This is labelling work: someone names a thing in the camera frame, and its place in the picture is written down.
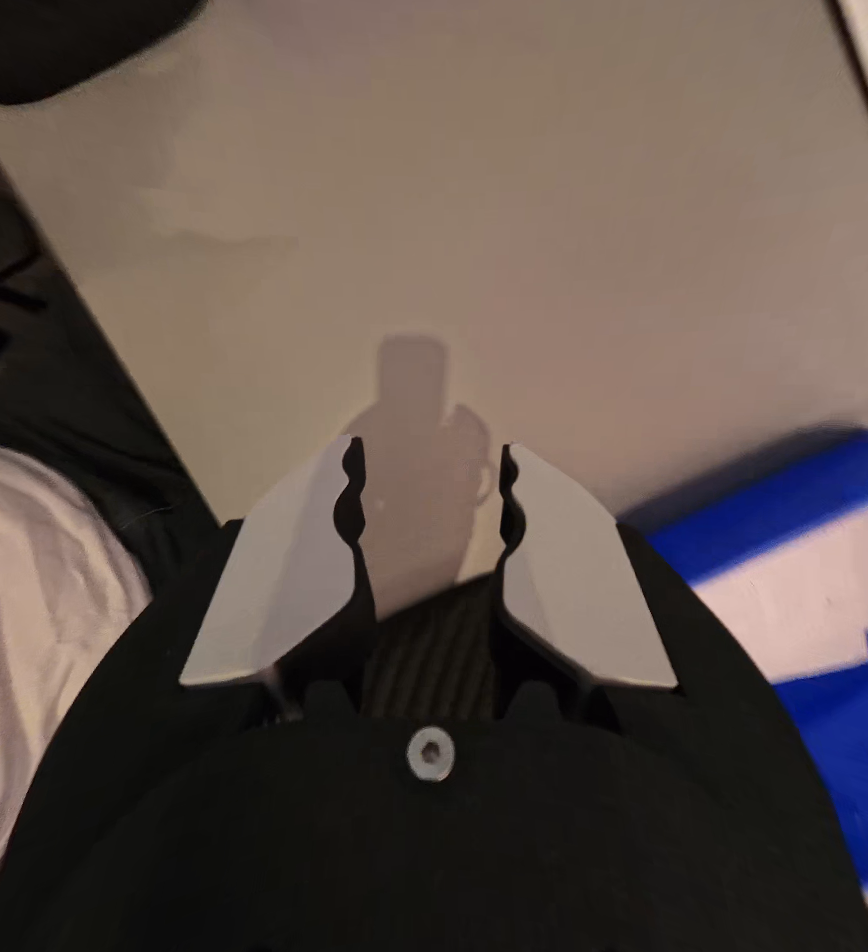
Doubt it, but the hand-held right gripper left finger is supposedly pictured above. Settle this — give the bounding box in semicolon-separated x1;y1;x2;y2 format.
179;436;378;711

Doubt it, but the person's white shirt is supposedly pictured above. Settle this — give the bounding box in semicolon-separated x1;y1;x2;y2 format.
0;439;154;901

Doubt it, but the written lined paper sheet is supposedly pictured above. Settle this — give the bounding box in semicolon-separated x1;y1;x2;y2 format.
690;502;868;684

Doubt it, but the blue plastic bin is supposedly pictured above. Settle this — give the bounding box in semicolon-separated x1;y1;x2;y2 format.
616;424;868;893

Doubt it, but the black rounded object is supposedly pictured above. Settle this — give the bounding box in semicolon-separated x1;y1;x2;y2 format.
0;0;208;107

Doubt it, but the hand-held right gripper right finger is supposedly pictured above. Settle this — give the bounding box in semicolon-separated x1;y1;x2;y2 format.
491;442;679;704

